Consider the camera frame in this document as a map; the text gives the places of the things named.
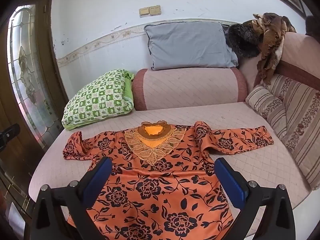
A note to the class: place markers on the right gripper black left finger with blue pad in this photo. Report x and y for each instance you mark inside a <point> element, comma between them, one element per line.
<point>61,213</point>

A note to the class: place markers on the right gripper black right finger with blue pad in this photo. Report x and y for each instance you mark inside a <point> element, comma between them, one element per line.
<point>248,196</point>

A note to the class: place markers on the orange black floral blouse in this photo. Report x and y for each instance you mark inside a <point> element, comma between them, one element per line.
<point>163,183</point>

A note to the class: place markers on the wooden door with stained glass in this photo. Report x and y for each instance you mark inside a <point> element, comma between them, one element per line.
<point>32,95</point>

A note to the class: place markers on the green white patterned pillow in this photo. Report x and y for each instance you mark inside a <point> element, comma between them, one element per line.
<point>108,96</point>

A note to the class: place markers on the large striped floral back cushion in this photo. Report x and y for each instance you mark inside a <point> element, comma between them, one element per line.
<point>301,104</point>

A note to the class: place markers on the pink quilted bolster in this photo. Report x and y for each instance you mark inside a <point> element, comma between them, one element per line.
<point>187,87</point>

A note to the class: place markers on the pink sofa backrest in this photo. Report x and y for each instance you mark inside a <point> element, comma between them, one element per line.
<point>299,61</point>

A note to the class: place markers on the black fur garment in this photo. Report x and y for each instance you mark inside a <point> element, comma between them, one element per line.
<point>244,40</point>

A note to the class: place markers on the grey pillow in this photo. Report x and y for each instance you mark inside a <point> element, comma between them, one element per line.
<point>189,44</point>

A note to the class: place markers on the brown ruffled scarf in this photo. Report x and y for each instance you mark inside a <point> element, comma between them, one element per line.
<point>272,29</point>

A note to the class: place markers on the beige wall switches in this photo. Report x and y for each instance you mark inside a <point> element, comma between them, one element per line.
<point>150,11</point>

